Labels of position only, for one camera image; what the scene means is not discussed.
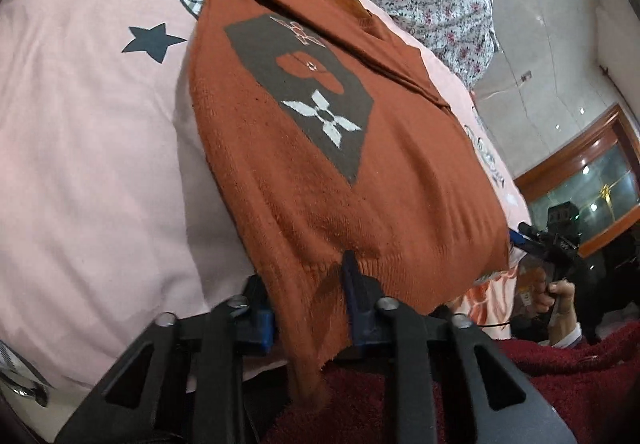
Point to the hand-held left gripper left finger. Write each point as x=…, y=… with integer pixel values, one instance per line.
x=256, y=321

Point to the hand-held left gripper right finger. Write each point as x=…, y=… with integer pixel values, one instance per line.
x=359, y=309

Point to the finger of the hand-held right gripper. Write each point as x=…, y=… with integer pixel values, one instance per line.
x=529, y=240

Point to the orange knit sweater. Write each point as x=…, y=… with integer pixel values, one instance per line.
x=310, y=184

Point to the person's right forearm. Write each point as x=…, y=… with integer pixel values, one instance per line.
x=567, y=336

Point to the person's right hand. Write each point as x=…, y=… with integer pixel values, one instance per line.
x=561, y=296

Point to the orange floral cloth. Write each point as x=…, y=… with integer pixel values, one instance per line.
x=487, y=304

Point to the wooden glass door cabinet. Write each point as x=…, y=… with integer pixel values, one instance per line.
x=602, y=134

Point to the person's dark red clothing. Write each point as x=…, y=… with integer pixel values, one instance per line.
x=575, y=389

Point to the pink heart print bedsheet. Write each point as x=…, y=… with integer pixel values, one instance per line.
x=90, y=149

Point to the wall socket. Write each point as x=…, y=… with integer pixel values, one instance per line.
x=524, y=77

